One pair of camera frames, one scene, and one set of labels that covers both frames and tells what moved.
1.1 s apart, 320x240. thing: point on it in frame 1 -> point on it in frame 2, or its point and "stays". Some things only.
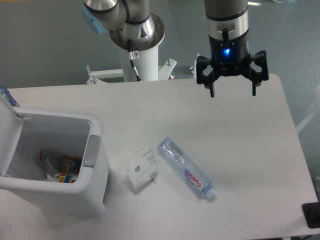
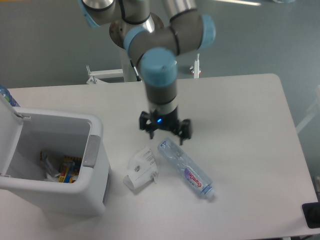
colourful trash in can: (69, 172) stays
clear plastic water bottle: (186, 167) stays
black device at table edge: (312, 212) stays
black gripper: (230, 56) -> (169, 121)
